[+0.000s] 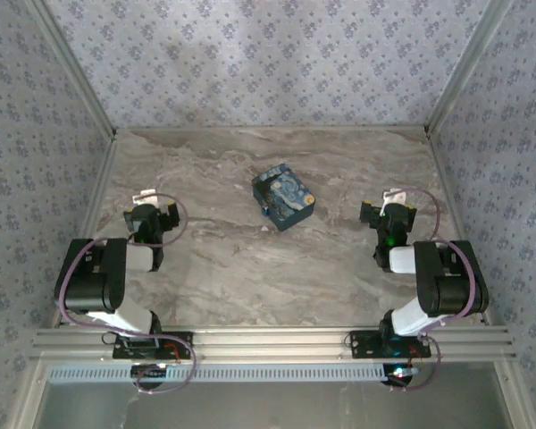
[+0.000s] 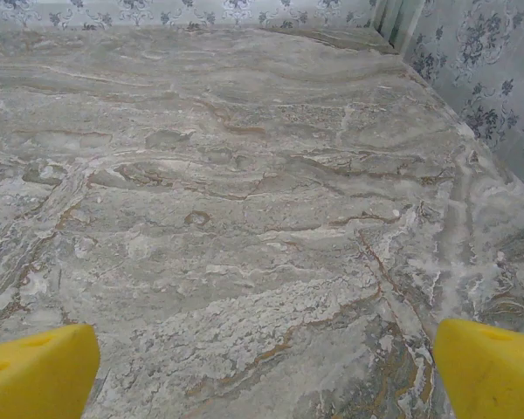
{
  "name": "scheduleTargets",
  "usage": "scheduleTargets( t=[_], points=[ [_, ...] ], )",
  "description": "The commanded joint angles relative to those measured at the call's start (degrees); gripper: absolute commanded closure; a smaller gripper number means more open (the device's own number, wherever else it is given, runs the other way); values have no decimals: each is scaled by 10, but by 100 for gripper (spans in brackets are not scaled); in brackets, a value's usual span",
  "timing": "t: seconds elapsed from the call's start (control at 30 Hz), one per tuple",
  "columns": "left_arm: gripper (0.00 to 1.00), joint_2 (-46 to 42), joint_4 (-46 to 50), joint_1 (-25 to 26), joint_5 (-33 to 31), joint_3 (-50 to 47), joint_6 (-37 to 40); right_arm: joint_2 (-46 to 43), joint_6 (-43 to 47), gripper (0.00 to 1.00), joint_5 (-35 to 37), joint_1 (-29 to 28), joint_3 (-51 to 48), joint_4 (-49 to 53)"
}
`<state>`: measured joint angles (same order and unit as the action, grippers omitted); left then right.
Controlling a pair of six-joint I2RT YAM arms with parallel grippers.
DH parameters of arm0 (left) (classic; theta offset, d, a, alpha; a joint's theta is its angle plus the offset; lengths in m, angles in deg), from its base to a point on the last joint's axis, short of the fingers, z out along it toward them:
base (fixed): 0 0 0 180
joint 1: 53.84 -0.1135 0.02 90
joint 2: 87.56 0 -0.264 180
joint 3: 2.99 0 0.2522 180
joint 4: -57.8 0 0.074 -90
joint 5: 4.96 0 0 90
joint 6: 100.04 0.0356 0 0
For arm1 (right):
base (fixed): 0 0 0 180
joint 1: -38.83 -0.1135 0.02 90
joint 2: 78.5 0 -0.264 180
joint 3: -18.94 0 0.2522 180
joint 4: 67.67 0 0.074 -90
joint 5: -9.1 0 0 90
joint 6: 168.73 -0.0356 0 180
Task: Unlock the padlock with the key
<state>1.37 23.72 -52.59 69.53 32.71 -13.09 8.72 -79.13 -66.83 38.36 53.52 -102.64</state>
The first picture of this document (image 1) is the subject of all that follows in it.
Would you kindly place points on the blue starry night print box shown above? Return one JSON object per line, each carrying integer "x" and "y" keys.
{"x": 286, "y": 192}

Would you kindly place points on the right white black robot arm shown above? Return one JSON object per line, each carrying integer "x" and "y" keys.
{"x": 451, "y": 286}

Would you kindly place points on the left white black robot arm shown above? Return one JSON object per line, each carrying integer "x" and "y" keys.
{"x": 94, "y": 286}

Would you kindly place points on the black right controller board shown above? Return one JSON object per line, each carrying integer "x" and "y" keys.
{"x": 399, "y": 379}

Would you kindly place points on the black controller board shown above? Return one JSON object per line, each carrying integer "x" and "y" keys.
{"x": 399, "y": 379}
{"x": 149, "y": 379}

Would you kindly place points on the black left controller board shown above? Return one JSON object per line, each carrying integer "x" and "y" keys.
{"x": 149, "y": 379}

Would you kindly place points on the grey metal panel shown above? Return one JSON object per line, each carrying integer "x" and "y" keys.
{"x": 272, "y": 406}

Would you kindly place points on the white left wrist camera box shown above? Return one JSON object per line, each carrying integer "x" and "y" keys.
{"x": 145, "y": 195}

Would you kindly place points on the aluminium table side rail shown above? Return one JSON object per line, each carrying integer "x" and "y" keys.
{"x": 96, "y": 196}
{"x": 449, "y": 196}

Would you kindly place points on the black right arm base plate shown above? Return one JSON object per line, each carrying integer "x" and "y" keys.
{"x": 364, "y": 344}

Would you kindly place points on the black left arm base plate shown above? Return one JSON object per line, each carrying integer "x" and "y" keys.
{"x": 183, "y": 346}

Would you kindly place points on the aluminium mounting rail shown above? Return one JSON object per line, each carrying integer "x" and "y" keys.
{"x": 272, "y": 342}

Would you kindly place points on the aluminium frame post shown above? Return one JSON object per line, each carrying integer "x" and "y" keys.
{"x": 469, "y": 67}
{"x": 71, "y": 67}

